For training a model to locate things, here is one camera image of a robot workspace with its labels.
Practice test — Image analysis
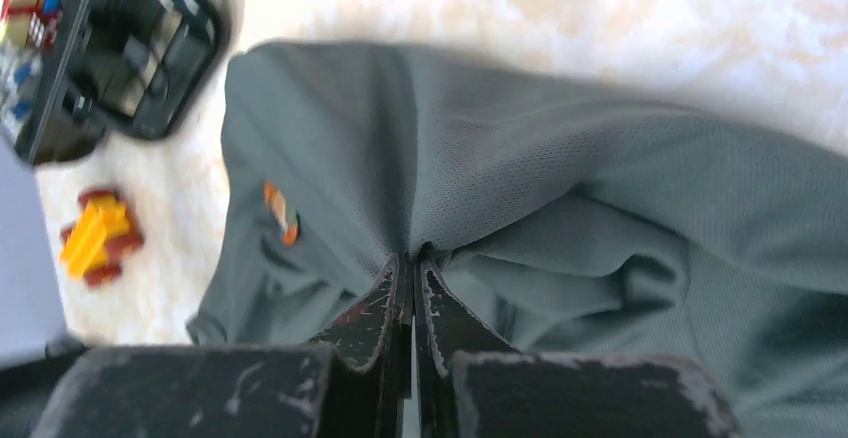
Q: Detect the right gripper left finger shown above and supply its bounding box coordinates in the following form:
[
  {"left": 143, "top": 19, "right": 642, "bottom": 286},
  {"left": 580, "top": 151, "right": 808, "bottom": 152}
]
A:
[{"left": 33, "top": 255, "right": 412, "bottom": 437}]

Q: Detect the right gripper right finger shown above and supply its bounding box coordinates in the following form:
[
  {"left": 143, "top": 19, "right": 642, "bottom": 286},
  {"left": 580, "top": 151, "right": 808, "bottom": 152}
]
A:
[{"left": 413, "top": 262, "right": 740, "bottom": 438}]

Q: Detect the round orange brooch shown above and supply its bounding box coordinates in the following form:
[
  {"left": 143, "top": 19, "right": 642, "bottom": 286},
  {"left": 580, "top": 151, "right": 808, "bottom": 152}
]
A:
[{"left": 264, "top": 181, "right": 300, "bottom": 246}]

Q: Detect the grey t-shirt garment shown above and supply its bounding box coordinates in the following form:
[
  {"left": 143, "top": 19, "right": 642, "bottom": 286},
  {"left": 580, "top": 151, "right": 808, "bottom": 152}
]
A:
[{"left": 187, "top": 42, "right": 847, "bottom": 437}]

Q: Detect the yellow red toy car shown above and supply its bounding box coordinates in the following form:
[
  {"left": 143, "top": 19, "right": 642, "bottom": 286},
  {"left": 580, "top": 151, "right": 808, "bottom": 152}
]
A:
[{"left": 59, "top": 188, "right": 145, "bottom": 289}]

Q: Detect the black open poker chip case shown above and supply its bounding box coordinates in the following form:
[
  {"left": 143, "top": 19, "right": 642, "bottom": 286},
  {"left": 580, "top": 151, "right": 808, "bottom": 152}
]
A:
[{"left": 1, "top": 0, "right": 234, "bottom": 167}]

